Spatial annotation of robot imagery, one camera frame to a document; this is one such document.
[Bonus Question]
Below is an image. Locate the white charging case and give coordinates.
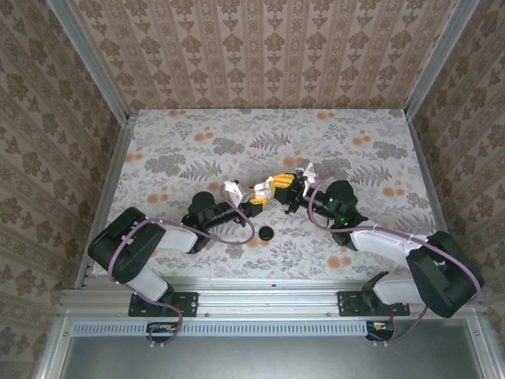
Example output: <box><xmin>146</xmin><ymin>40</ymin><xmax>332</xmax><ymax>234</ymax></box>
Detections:
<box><xmin>252</xmin><ymin>182</ymin><xmax>275</xmax><ymax>201</ymax></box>

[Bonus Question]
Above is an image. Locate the floral patterned table cover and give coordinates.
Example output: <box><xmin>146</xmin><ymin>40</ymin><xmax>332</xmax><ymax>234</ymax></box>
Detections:
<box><xmin>91</xmin><ymin>108</ymin><xmax>455</xmax><ymax>280</ymax></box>

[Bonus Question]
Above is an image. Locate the black controller board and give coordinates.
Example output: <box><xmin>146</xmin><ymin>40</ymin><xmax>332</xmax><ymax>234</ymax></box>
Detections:
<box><xmin>365</xmin><ymin>320</ymin><xmax>395</xmax><ymax>342</ymax></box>
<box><xmin>146</xmin><ymin>322</ymin><xmax>179</xmax><ymax>343</ymax></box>

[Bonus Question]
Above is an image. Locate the grey metal panel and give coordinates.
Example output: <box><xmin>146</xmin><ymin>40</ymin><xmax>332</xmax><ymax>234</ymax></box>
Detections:
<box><xmin>58</xmin><ymin>335</ymin><xmax>486</xmax><ymax>379</ymax></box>

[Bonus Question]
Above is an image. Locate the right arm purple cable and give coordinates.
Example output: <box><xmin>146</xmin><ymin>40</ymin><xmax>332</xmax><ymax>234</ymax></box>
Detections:
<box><xmin>307</xmin><ymin>173</ymin><xmax>485</xmax><ymax>348</ymax></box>

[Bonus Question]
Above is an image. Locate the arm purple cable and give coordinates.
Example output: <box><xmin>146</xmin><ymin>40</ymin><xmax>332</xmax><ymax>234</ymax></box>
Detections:
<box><xmin>307</xmin><ymin>173</ymin><xmax>485</xmax><ymax>348</ymax></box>
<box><xmin>107</xmin><ymin>197</ymin><xmax>256</xmax><ymax>349</ymax></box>

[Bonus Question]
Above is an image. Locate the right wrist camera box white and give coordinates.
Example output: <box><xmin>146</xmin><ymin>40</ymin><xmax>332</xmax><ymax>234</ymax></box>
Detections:
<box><xmin>294</xmin><ymin>160</ymin><xmax>317</xmax><ymax>183</ymax></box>

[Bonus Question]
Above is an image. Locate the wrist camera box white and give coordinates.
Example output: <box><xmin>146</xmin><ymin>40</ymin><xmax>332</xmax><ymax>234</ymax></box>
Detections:
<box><xmin>219</xmin><ymin>180</ymin><xmax>245</xmax><ymax>207</ymax></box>
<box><xmin>294</xmin><ymin>160</ymin><xmax>317</xmax><ymax>183</ymax></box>

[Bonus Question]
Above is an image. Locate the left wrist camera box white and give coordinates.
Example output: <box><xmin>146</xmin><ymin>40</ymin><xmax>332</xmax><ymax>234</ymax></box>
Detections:
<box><xmin>219</xmin><ymin>180</ymin><xmax>245</xmax><ymax>207</ymax></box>

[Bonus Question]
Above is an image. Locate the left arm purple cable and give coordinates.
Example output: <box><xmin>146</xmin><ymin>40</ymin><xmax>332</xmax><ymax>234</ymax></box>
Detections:
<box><xmin>107</xmin><ymin>197</ymin><xmax>256</xmax><ymax>349</ymax></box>

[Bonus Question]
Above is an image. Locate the aluminium side rail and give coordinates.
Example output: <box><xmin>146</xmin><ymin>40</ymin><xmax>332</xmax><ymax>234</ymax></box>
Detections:
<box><xmin>406</xmin><ymin>116</ymin><xmax>466</xmax><ymax>287</ymax></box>
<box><xmin>74</xmin><ymin>113</ymin><xmax>138</xmax><ymax>289</ymax></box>

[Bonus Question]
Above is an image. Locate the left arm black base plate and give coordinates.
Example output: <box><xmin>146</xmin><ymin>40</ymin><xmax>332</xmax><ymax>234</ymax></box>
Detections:
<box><xmin>129</xmin><ymin>291</ymin><xmax>198</xmax><ymax>318</ymax></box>

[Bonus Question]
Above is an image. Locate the aluminium mounting rail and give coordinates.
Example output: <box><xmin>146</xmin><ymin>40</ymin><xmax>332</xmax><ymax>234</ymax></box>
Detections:
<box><xmin>58</xmin><ymin>277</ymin><xmax>485</xmax><ymax>318</ymax></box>

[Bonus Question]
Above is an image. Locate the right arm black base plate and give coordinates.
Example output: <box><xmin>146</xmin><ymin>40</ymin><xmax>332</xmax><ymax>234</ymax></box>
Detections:
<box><xmin>337</xmin><ymin>291</ymin><xmax>411</xmax><ymax>318</ymax></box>

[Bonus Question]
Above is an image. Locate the grey slotted cable duct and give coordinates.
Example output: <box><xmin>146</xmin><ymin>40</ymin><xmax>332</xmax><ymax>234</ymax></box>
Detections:
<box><xmin>73</xmin><ymin>320</ymin><xmax>372</xmax><ymax>337</ymax></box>

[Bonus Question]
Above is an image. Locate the aluminium frame post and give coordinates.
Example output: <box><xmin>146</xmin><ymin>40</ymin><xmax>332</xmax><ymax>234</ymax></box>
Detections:
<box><xmin>404</xmin><ymin>0</ymin><xmax>481</xmax><ymax>120</ymax></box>
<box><xmin>44</xmin><ymin>0</ymin><xmax>132</xmax><ymax>124</ymax></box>

